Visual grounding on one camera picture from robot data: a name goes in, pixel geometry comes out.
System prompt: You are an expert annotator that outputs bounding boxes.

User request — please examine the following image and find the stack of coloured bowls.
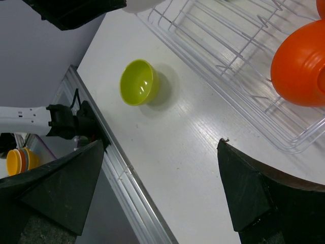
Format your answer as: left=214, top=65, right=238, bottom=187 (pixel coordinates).
left=6, top=147, right=40, bottom=176

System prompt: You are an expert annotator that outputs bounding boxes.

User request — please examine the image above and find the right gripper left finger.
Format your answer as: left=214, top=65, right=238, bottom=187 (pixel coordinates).
left=1, top=140, right=104, bottom=243

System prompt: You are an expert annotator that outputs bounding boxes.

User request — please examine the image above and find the orange bowl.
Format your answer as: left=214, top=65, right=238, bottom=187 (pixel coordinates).
left=316, top=0, right=325, bottom=19
left=270, top=19, right=324, bottom=107

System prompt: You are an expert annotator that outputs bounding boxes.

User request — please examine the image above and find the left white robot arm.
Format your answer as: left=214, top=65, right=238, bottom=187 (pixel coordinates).
left=1, top=1, right=127, bottom=140

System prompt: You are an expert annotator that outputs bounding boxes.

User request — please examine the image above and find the aluminium mounting rail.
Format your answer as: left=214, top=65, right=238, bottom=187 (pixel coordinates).
left=15, top=65, right=178, bottom=244

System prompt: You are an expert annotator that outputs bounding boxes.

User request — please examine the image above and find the wire dish rack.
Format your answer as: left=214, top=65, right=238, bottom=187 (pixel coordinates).
left=137, top=1, right=324, bottom=154

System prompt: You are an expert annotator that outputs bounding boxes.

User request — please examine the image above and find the green bowl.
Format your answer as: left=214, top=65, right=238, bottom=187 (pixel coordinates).
left=119, top=59, right=160, bottom=106

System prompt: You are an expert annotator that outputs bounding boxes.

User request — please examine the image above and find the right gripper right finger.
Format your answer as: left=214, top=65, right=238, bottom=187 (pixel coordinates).
left=217, top=139, right=324, bottom=243

